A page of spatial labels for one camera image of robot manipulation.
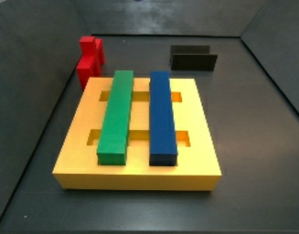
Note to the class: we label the yellow slotted board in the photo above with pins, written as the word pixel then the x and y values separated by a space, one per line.
pixel 197 173

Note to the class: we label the blue long block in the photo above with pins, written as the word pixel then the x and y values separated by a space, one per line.
pixel 164 145

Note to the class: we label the green long block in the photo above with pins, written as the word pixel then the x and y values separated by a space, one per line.
pixel 114 137

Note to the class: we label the red comb-shaped block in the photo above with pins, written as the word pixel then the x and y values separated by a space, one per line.
pixel 93 59

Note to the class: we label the black angle bracket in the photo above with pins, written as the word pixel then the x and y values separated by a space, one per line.
pixel 192 58

